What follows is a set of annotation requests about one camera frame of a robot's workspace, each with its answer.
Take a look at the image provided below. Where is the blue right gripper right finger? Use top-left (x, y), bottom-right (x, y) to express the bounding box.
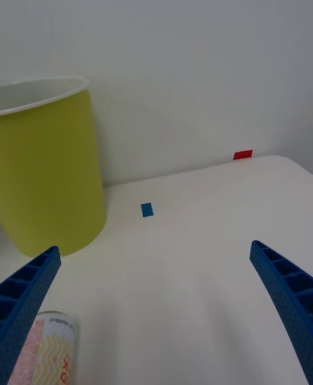
top-left (249, 239), bottom-right (313, 385)

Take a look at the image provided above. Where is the yellow-green plastic waste bin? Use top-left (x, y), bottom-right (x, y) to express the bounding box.
top-left (0, 76), bottom-right (108, 258)

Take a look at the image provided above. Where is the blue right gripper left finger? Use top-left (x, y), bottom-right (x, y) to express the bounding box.
top-left (0, 245), bottom-right (62, 385)

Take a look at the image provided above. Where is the pink and orange drink can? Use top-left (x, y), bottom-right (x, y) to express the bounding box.
top-left (7, 309), bottom-right (76, 385)

